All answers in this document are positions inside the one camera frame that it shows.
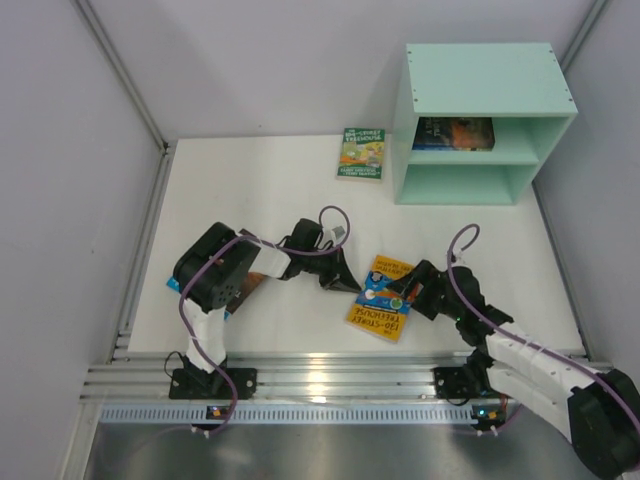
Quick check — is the yellow 130-Storey Treehouse book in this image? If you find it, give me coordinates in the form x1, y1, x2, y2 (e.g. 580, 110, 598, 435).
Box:
346, 255, 416, 343

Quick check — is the Animal Farm book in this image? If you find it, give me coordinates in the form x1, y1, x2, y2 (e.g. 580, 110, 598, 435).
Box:
412, 143, 455, 151

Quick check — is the A Tale of Two Cities book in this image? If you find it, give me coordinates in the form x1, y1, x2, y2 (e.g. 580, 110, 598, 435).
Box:
413, 117, 495, 151

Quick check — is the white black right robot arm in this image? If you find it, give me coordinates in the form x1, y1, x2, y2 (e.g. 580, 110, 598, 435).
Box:
387, 260, 639, 479

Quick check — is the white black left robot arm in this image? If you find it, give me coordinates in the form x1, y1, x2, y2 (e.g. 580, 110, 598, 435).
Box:
173, 218, 360, 389

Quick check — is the Three Days to See book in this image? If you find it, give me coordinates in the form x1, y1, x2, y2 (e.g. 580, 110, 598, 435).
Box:
224, 228, 266, 317

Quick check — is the green Treehouse book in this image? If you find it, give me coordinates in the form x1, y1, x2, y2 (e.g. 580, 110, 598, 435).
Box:
336, 128, 386, 182

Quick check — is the blue Treehouse book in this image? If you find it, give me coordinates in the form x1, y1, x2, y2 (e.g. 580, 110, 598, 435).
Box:
166, 276, 231, 321

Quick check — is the mint green shelf cabinet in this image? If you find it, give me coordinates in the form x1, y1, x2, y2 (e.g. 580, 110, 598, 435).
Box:
391, 43, 577, 205

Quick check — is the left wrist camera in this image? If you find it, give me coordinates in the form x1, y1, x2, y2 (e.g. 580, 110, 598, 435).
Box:
322, 226, 346, 244

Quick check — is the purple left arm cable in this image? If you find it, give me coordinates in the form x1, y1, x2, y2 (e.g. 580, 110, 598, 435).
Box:
179, 204, 351, 436

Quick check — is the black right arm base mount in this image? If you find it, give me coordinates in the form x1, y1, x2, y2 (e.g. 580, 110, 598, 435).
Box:
433, 349, 500, 406

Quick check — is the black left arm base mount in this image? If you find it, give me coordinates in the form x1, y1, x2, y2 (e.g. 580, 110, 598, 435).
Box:
168, 351, 258, 400

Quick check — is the aluminium rail frame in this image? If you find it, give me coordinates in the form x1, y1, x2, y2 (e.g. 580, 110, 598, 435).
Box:
74, 0, 626, 406

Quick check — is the grey slotted cable duct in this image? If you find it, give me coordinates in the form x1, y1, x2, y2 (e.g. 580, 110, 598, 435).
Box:
99, 403, 504, 425

